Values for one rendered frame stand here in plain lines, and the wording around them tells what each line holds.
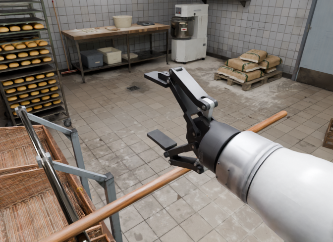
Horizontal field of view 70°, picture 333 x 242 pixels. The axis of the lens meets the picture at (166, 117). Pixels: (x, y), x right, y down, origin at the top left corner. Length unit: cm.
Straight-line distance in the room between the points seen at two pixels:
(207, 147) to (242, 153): 6
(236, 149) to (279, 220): 9
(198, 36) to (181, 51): 59
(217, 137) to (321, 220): 15
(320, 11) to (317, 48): 64
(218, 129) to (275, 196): 12
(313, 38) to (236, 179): 506
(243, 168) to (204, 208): 195
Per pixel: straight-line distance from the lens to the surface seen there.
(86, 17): 577
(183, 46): 589
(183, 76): 39
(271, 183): 30
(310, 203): 28
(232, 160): 32
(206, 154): 35
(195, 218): 217
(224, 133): 35
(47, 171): 88
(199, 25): 613
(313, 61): 536
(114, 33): 510
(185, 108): 39
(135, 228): 212
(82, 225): 65
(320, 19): 527
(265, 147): 32
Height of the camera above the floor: 170
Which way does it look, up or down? 29 degrees down
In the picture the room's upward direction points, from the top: straight up
